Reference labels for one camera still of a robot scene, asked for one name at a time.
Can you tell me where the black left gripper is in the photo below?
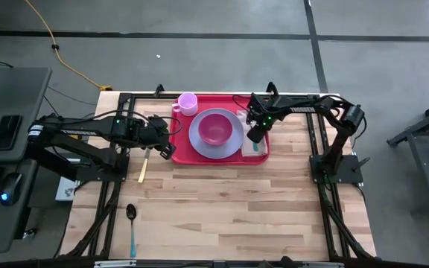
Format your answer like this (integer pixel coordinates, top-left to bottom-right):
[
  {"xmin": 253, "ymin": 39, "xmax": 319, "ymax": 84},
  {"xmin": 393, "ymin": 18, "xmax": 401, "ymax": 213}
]
[{"xmin": 139, "ymin": 115, "xmax": 177, "ymax": 161}]

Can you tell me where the beige napkin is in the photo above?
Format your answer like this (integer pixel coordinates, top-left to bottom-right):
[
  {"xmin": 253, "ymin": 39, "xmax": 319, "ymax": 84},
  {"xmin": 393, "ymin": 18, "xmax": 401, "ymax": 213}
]
[{"xmin": 236, "ymin": 109, "xmax": 269, "ymax": 158}]

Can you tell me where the knife with cream handle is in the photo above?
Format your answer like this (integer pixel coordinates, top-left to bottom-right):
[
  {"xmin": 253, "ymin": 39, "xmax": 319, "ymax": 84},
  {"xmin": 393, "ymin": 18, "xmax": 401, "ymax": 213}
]
[{"xmin": 138, "ymin": 148, "xmax": 151, "ymax": 184}]

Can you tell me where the pink mug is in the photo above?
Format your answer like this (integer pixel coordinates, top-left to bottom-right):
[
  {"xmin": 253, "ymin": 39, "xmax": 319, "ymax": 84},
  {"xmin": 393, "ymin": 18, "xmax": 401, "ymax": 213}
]
[{"xmin": 171, "ymin": 92, "xmax": 199, "ymax": 118}]

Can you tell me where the magenta bowl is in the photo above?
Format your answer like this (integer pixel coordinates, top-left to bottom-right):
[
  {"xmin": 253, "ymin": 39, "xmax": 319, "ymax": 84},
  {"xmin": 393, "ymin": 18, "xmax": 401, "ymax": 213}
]
[{"xmin": 197, "ymin": 112, "xmax": 234, "ymax": 147}]

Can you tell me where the lilac round plate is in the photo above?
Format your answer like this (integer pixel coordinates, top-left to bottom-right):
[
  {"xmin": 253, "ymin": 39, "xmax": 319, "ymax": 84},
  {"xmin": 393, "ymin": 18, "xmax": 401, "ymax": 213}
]
[{"xmin": 188, "ymin": 107, "xmax": 245, "ymax": 160}]

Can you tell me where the spoon with teal handle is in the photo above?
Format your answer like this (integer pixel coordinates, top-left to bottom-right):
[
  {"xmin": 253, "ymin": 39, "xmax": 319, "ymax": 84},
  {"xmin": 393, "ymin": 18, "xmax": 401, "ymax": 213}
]
[{"xmin": 125, "ymin": 203, "xmax": 138, "ymax": 259}]

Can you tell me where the red plastic tray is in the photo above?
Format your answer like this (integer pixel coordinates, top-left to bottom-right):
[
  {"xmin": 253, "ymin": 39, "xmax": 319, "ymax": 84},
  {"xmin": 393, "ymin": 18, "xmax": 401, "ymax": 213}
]
[{"xmin": 168, "ymin": 94, "xmax": 270, "ymax": 166}]

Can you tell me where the white printed box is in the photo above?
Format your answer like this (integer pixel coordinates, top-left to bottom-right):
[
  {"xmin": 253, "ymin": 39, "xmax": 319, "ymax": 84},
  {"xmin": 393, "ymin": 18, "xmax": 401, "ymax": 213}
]
[{"xmin": 54, "ymin": 176, "xmax": 80, "ymax": 202}]

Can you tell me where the grey computer desk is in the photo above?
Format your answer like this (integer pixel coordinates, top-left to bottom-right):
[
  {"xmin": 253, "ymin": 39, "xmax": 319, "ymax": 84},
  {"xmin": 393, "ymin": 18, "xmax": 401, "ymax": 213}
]
[{"xmin": 0, "ymin": 66, "xmax": 54, "ymax": 255}]

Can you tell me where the black smartphone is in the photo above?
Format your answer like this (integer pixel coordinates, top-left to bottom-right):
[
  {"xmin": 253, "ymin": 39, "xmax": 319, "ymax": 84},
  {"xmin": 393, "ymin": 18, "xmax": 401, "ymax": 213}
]
[{"xmin": 0, "ymin": 114, "xmax": 23, "ymax": 152}]

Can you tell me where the black computer mouse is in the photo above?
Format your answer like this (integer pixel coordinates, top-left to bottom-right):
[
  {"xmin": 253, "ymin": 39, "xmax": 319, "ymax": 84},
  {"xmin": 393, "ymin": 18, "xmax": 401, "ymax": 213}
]
[{"xmin": 0, "ymin": 172, "xmax": 24, "ymax": 207}]

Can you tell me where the black aluminium table frame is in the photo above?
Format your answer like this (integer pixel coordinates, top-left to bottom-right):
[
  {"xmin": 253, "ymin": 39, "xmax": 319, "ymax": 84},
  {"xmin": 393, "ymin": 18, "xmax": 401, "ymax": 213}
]
[{"xmin": 58, "ymin": 92, "xmax": 378, "ymax": 268}]

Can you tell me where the yellow extension cable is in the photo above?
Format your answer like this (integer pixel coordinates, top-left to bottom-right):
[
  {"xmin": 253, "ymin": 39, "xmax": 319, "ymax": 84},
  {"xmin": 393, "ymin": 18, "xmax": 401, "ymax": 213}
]
[{"xmin": 23, "ymin": 0, "xmax": 113, "ymax": 92}]

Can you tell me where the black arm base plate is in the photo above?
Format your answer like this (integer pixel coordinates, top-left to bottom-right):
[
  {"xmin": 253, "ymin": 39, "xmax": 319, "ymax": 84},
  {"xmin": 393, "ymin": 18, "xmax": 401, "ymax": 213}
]
[
  {"xmin": 75, "ymin": 152, "xmax": 130, "ymax": 183},
  {"xmin": 310, "ymin": 154, "xmax": 364, "ymax": 185}
]

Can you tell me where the silver metal bracket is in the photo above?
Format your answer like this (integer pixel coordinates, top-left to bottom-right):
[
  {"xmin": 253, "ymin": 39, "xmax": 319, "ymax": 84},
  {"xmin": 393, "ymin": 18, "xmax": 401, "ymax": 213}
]
[
  {"xmin": 93, "ymin": 260, "xmax": 137, "ymax": 268},
  {"xmin": 302, "ymin": 261, "xmax": 345, "ymax": 268}
]

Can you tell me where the grey metal table frame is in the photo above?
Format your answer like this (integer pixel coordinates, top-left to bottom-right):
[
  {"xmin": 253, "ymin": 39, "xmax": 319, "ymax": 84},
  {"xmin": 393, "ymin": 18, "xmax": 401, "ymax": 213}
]
[{"xmin": 387, "ymin": 95, "xmax": 429, "ymax": 217}]

